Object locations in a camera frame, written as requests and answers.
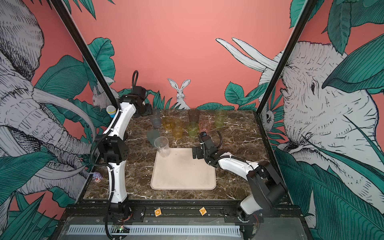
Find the yellow plastic glass front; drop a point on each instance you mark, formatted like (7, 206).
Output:
(177, 129)

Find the teal frosted glass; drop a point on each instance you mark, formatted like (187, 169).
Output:
(152, 135)

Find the blue grey plastic glass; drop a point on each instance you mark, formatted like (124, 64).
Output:
(155, 118)

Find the green plastic glass short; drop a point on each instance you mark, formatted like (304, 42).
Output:
(192, 129)

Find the black front rail base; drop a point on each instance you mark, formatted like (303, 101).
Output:
(144, 209)

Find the amber plastic glass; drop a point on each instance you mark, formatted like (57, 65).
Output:
(167, 123)

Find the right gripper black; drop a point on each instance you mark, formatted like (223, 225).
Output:
(199, 150)

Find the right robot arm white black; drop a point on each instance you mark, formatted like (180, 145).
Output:
(267, 187)

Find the toy microphone on stand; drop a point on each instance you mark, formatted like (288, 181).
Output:
(120, 120)

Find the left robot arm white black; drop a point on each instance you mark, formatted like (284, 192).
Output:
(111, 145)

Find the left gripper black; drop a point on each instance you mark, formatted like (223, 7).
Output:
(148, 109)

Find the pink plastic glass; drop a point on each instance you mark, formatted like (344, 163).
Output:
(205, 126)

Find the small purple toy figure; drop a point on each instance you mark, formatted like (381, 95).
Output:
(97, 177)

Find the right black frame post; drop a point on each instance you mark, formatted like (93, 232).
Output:
(298, 29)

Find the tall light green glass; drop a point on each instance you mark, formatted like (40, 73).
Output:
(220, 117)

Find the dark brown plastic glass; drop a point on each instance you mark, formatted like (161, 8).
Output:
(194, 115)

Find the black frame post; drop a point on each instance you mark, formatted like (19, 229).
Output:
(298, 29)
(66, 18)

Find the beige square tray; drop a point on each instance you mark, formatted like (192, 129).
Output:
(180, 171)

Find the clear plastic glass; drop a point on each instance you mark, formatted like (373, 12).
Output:
(162, 145)

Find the left black frame post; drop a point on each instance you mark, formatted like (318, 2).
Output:
(66, 18)

